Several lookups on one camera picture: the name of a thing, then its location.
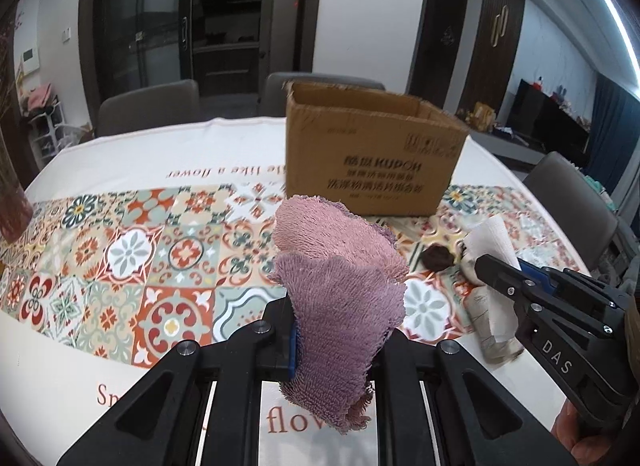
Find grey floral fabric pouch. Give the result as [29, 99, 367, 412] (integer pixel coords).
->
[459, 241, 524, 364]

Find white tissue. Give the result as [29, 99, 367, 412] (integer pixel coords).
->
[462, 215, 521, 343]

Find dark brown scrunchie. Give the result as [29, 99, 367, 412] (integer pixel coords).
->
[420, 244, 456, 272]

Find brown cardboard box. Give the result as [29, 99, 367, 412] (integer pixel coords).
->
[285, 88, 469, 217]

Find person right hand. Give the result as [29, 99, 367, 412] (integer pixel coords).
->
[552, 299, 639, 465]

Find grey chair right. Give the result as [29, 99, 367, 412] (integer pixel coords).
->
[524, 152, 618, 271]

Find grey chair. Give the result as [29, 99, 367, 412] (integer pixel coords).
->
[258, 71, 385, 117]
[524, 152, 618, 271]
[96, 79, 201, 137]

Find black television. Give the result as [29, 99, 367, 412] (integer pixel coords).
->
[506, 80, 589, 167]

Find patterned white tablecloth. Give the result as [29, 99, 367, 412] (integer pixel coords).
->
[1, 118, 588, 465]

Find dark wooden door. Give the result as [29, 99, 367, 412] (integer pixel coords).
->
[409, 0, 468, 108]

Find glass vase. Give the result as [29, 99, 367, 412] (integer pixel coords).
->
[0, 139, 32, 244]

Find white shoe rack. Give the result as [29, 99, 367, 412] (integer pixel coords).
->
[23, 83, 92, 170]

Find grey chair far middle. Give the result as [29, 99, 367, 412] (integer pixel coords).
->
[258, 71, 385, 117]

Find grey chair far left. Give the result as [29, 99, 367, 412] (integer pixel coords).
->
[96, 79, 201, 137]

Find glass sliding door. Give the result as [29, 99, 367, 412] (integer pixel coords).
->
[79, 0, 320, 118]

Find pink dried flowers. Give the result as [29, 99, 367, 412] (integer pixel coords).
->
[1, 6, 22, 135]

